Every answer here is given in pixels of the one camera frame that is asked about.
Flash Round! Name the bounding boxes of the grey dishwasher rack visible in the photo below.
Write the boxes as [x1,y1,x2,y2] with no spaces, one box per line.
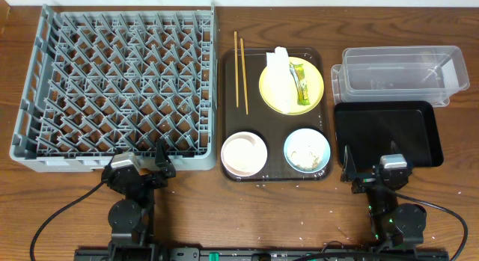
[10,6,218,172]

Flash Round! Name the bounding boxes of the rice and nut leftovers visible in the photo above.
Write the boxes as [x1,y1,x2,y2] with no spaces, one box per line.
[287,145,323,171]

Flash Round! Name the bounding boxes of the clear plastic bin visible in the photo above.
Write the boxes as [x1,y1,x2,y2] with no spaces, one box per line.
[331,46,470,107]

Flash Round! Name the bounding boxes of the dark brown serving tray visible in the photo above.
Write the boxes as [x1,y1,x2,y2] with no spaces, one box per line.
[219,48,332,182]

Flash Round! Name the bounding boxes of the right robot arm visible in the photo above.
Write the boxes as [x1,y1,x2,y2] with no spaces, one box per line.
[341,146,427,253]

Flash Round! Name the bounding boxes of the white paper napkin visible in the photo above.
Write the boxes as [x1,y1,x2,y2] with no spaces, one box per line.
[265,46,290,113]

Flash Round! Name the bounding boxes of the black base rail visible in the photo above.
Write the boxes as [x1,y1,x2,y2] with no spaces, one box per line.
[73,248,449,261]

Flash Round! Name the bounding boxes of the yellow plate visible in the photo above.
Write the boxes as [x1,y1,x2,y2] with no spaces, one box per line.
[259,56,324,115]

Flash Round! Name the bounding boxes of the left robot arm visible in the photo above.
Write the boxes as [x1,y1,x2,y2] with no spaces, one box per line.
[101,140,176,247]

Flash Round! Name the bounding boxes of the green snack wrapper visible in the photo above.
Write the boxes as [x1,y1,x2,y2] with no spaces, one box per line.
[289,63,310,105]

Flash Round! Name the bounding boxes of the black waste tray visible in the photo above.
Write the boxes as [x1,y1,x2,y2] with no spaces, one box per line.
[334,101,444,170]

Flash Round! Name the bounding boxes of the light blue bowl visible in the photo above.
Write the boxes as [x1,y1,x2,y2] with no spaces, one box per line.
[284,128,331,174]

